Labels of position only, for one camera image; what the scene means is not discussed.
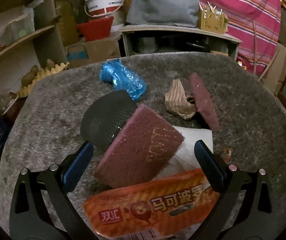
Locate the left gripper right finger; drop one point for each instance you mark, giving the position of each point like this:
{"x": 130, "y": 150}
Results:
{"x": 244, "y": 209}

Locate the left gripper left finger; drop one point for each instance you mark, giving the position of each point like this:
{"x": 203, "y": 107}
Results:
{"x": 29, "y": 217}

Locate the orange sausage snack wrapper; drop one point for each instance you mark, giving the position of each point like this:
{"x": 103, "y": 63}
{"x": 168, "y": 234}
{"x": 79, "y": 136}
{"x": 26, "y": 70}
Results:
{"x": 154, "y": 210}

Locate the white tissue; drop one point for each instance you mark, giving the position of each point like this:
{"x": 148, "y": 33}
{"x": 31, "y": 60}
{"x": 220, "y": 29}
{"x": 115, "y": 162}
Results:
{"x": 184, "y": 159}

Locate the small maroon scouring pad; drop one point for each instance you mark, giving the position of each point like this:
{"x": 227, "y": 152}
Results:
{"x": 203, "y": 102}

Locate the large maroon scouring pad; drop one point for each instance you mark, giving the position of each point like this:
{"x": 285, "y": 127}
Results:
{"x": 140, "y": 151}

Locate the blue plastic bag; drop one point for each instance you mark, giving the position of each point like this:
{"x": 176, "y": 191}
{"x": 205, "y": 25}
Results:
{"x": 123, "y": 78}

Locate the grey fuzzy table mat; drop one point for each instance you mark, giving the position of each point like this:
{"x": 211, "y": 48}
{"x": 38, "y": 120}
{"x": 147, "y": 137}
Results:
{"x": 253, "y": 122}

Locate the yellow egg tray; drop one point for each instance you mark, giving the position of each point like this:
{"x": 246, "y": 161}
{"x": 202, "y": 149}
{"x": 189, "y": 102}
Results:
{"x": 33, "y": 77}

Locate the cardboard box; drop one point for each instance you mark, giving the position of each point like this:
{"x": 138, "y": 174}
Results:
{"x": 85, "y": 53}

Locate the red plastic basket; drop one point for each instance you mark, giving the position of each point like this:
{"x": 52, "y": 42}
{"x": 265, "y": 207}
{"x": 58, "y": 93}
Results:
{"x": 96, "y": 29}

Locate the yellow chopstick holder box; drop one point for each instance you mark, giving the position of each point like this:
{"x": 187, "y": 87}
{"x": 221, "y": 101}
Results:
{"x": 213, "y": 20}

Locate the grey low cabinet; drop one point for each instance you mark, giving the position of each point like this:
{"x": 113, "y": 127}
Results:
{"x": 150, "y": 39}

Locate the pink striped cloth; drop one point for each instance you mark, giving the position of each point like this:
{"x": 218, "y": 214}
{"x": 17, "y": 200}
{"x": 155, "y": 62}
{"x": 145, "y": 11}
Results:
{"x": 257, "y": 24}

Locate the white plastic bucket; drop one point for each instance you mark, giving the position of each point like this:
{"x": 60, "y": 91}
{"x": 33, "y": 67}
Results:
{"x": 101, "y": 8}

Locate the grey fabric cushion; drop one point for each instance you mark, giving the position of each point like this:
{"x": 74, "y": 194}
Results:
{"x": 182, "y": 13}

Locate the wooden wall shelf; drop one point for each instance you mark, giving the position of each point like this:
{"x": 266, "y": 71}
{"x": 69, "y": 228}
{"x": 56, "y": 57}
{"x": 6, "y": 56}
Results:
{"x": 29, "y": 36}

